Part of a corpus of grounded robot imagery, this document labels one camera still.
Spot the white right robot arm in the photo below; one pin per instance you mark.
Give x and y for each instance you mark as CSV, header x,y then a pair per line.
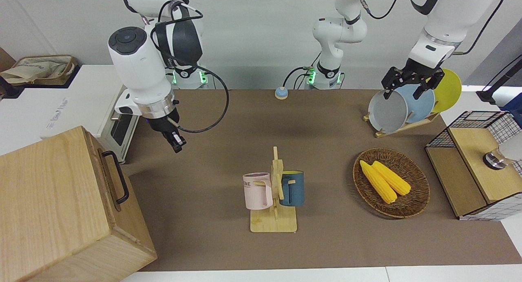
x,y
138,69

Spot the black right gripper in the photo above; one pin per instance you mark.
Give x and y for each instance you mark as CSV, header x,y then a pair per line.
x,y
161,123

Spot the brown table mat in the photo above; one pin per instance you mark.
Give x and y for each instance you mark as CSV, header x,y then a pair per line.
x,y
326,241

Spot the wooden mug rack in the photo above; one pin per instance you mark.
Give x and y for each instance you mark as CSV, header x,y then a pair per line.
x,y
273,223

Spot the blue box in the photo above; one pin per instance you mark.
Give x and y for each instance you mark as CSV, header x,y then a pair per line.
x,y
514,108

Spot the yellow corn cob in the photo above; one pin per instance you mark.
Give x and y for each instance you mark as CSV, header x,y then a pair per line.
x,y
394,180
379,183

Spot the light wooden cabinet box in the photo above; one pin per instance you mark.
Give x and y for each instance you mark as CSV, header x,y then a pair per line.
x,y
40,200

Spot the brown wicker basket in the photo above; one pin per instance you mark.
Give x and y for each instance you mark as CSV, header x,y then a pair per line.
x,y
412,200

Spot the black stand pole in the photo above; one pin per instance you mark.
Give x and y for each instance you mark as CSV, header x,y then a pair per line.
x,y
487,96

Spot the grey plate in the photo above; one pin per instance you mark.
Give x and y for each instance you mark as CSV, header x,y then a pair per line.
x,y
387,112

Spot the small blue bell button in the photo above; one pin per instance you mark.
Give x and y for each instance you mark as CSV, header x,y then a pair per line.
x,y
281,93

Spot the white toaster oven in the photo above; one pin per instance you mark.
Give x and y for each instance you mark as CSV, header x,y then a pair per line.
x,y
81,106

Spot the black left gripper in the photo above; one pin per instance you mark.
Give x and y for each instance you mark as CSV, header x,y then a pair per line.
x,y
418,72

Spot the white bulb with metal base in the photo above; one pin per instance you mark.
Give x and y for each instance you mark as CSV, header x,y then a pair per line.
x,y
495,159

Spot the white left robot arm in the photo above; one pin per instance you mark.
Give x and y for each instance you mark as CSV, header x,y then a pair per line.
x,y
452,16

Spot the light wooden drawer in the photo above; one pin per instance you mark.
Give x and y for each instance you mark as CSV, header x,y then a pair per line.
x,y
109,176

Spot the pink mug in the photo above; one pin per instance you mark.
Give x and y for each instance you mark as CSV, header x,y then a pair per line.
x,y
257,192

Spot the yellow plate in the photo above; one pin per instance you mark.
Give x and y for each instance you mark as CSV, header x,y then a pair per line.
x,y
448,90

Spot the light blue plate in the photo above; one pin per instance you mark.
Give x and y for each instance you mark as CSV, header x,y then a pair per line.
x,y
420,106

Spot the wooden plate rack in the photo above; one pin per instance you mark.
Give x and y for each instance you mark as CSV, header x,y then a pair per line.
x,y
412,126

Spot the dark blue mug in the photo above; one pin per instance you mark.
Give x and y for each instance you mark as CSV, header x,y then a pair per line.
x,y
294,190

